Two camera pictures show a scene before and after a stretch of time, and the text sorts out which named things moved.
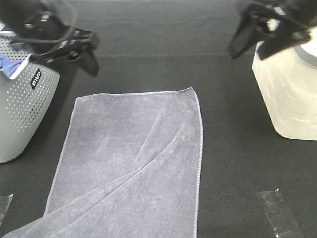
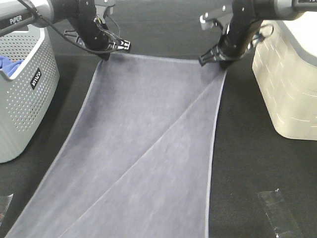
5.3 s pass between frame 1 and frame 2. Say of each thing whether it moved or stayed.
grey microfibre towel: moved
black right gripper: moved
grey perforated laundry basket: stayed
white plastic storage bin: stayed
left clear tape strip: stayed
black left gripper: moved
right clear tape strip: stayed
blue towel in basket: stayed
